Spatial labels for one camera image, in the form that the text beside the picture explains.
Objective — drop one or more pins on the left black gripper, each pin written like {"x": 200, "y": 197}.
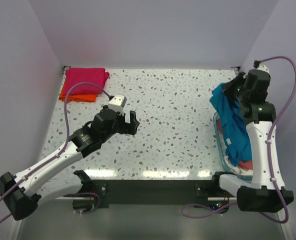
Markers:
{"x": 131, "y": 128}

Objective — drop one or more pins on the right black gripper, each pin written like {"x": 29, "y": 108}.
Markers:
{"x": 228, "y": 87}

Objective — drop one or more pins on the blue t shirt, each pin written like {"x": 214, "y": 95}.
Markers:
{"x": 235, "y": 134}

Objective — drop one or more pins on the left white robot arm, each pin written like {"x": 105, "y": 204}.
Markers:
{"x": 19, "y": 191}

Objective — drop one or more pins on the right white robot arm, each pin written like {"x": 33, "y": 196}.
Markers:
{"x": 248, "y": 122}

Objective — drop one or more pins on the clear teal plastic basket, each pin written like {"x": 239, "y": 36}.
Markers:
{"x": 216, "y": 117}

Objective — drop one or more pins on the folded orange t shirt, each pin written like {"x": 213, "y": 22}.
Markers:
{"x": 86, "y": 98}

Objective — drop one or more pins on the folded magenta t shirt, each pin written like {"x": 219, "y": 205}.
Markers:
{"x": 76, "y": 75}

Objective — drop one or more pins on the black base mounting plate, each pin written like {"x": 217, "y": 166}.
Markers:
{"x": 153, "y": 192}

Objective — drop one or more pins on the pink t shirt in basket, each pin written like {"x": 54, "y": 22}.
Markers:
{"x": 244, "y": 165}

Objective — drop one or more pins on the white t shirt in basket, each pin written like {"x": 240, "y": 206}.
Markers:
{"x": 235, "y": 169}

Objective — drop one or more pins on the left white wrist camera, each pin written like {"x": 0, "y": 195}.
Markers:
{"x": 117, "y": 103}

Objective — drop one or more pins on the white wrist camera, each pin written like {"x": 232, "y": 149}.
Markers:
{"x": 117, "y": 103}
{"x": 259, "y": 65}

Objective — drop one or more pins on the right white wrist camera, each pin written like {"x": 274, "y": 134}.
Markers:
{"x": 259, "y": 65}

